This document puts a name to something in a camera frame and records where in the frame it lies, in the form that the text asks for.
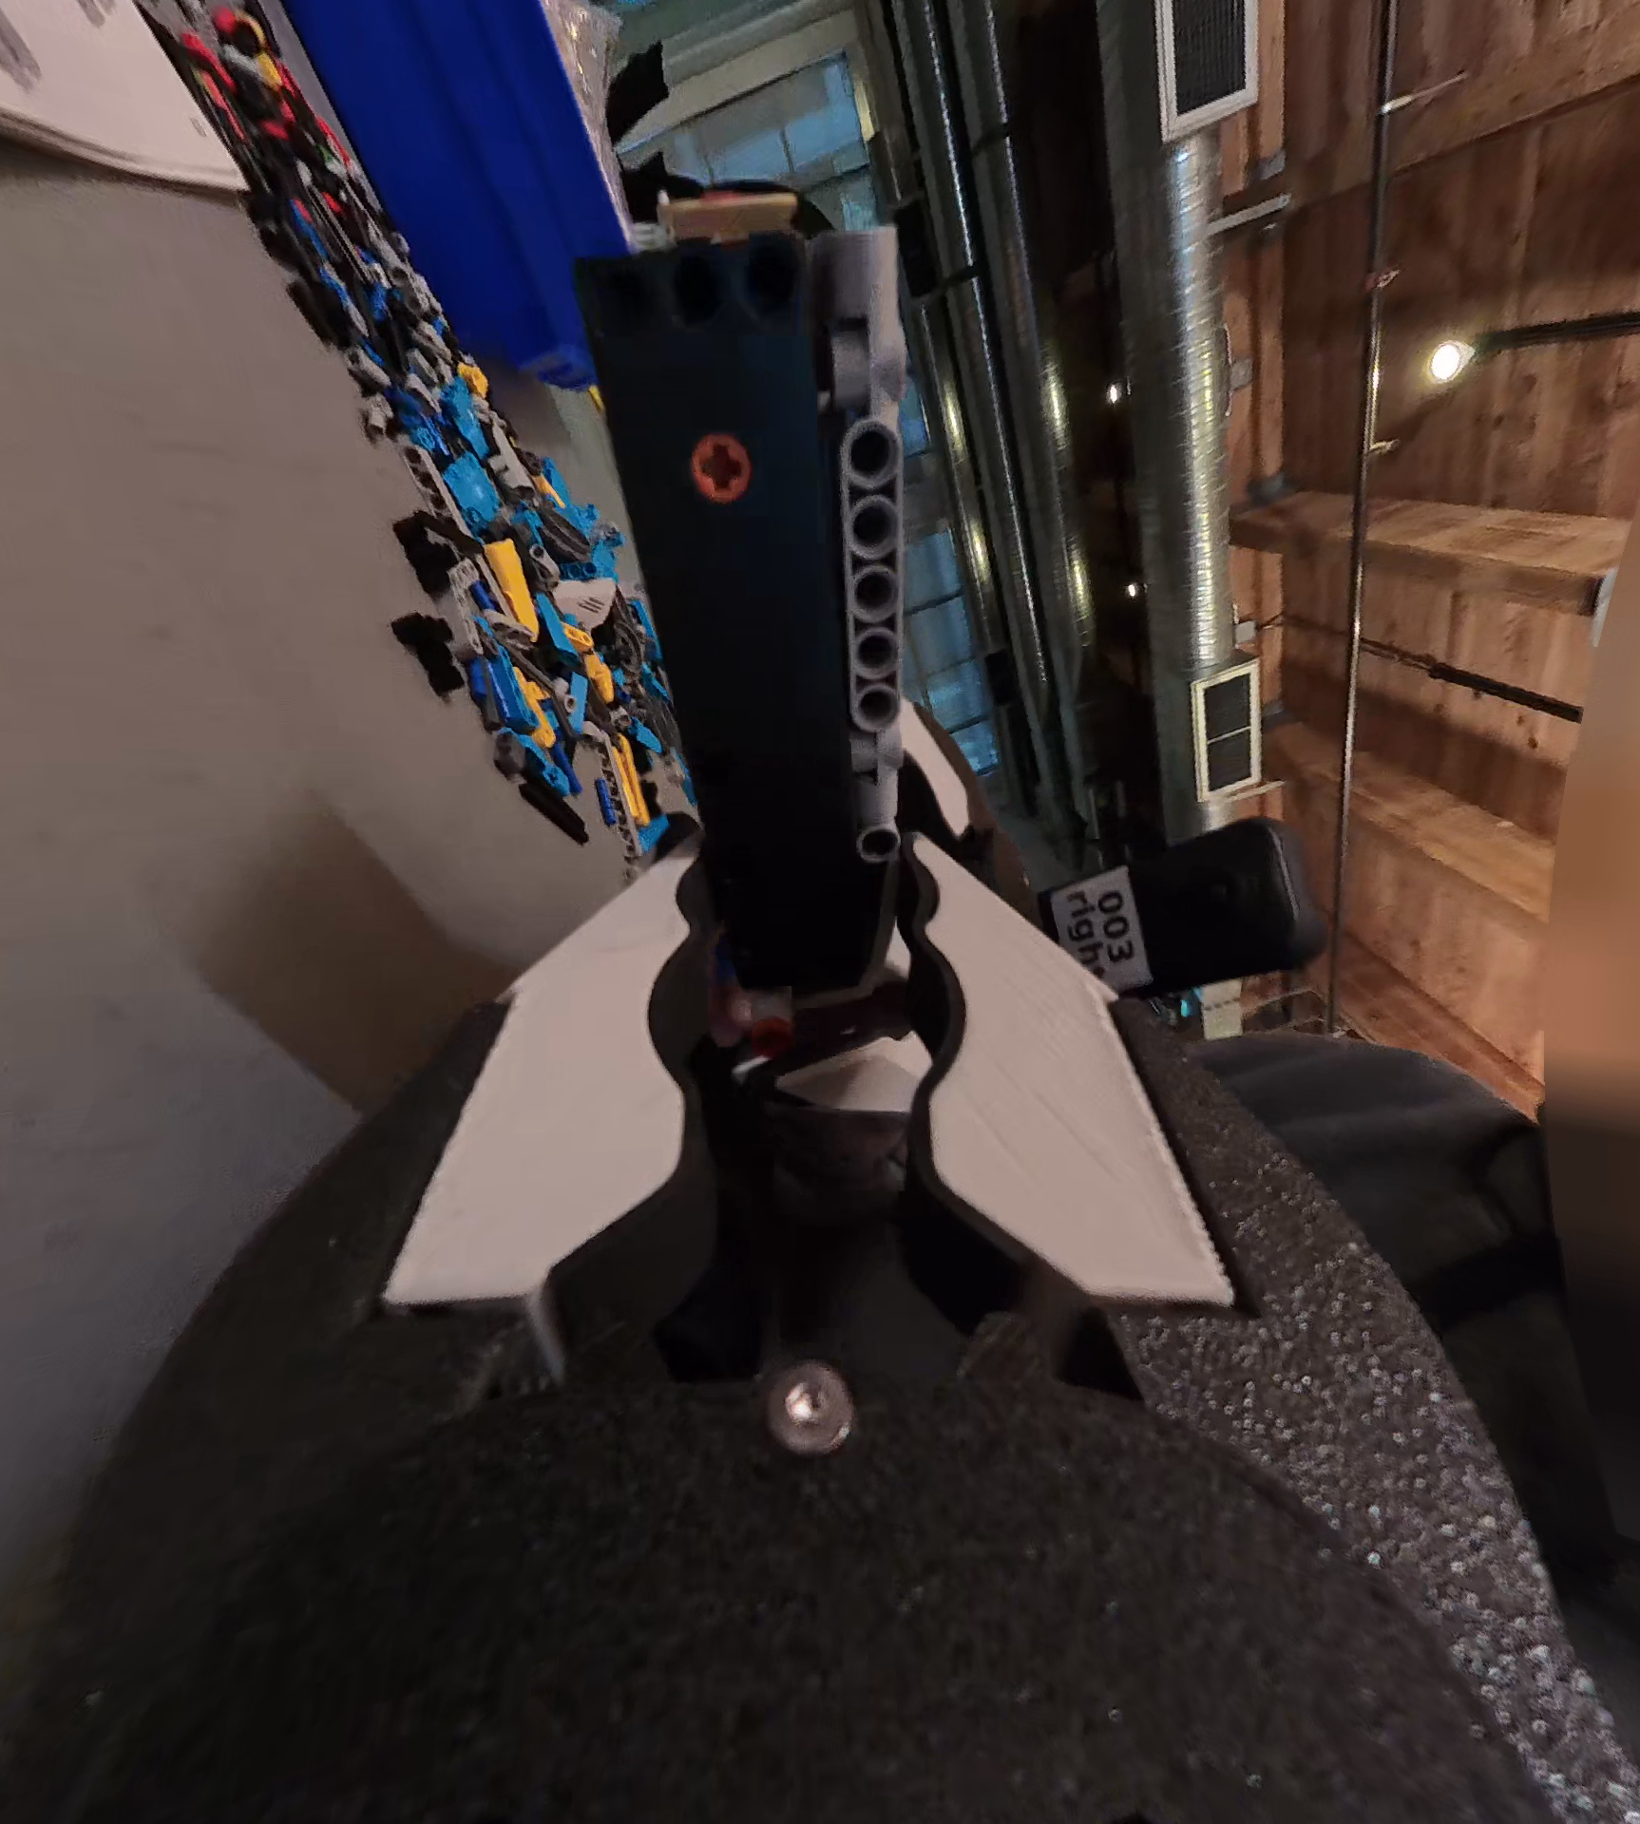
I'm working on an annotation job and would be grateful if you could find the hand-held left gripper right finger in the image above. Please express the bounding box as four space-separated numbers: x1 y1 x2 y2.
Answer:
900 833 1239 1321

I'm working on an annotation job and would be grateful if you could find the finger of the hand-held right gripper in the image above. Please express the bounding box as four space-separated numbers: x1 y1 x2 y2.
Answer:
896 701 1035 922

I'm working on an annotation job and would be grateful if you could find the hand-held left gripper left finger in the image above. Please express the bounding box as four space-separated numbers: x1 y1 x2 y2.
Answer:
381 848 710 1382

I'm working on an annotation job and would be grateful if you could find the grey black toy brick assembly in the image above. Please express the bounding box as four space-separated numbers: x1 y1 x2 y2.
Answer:
573 228 914 1064

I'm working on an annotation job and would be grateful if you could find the pile of small toy pieces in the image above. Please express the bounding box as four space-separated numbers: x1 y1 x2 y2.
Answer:
142 0 701 857

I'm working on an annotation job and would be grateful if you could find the instruction booklet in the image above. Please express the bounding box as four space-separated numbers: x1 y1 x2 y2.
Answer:
0 0 252 194

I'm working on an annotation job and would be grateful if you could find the white air vent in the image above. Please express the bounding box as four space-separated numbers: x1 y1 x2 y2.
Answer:
1189 658 1267 804
1153 0 1261 143

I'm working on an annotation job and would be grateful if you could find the blue plastic bin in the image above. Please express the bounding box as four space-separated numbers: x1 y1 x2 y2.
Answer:
281 0 636 390

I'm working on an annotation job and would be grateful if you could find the silver ventilation duct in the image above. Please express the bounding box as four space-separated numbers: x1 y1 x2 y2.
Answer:
1096 0 1235 844

